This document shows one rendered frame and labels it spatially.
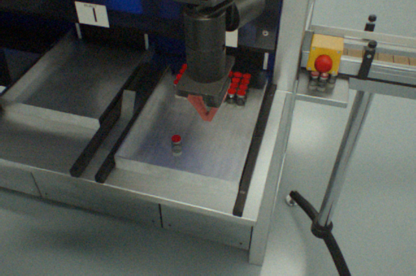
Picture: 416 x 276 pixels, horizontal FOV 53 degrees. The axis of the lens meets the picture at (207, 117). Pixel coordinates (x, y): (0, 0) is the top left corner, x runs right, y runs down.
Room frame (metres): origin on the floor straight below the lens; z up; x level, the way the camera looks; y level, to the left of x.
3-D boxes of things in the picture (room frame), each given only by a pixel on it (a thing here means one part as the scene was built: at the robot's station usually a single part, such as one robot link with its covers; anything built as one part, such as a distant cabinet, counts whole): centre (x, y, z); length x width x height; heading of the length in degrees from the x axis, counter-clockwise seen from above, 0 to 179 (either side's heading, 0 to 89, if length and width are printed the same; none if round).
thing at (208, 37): (0.51, 0.00, 1.25); 0.07 x 0.06 x 0.07; 137
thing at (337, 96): (0.87, -0.31, 0.87); 0.14 x 0.13 x 0.02; 164
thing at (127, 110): (0.69, 0.20, 0.91); 0.14 x 0.03 x 0.06; 164
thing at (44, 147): (0.77, 0.18, 0.87); 0.70 x 0.48 x 0.02; 74
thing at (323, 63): (0.79, -0.27, 0.99); 0.04 x 0.04 x 0.04; 74
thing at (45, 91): (0.89, 0.32, 0.90); 0.34 x 0.26 x 0.04; 164
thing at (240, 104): (0.79, 0.00, 0.90); 0.18 x 0.02 x 0.05; 75
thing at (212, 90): (0.51, 0.00, 1.19); 0.10 x 0.07 x 0.07; 163
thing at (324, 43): (0.84, -0.28, 0.99); 0.08 x 0.07 x 0.07; 164
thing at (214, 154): (0.70, 0.02, 0.90); 0.34 x 0.26 x 0.04; 164
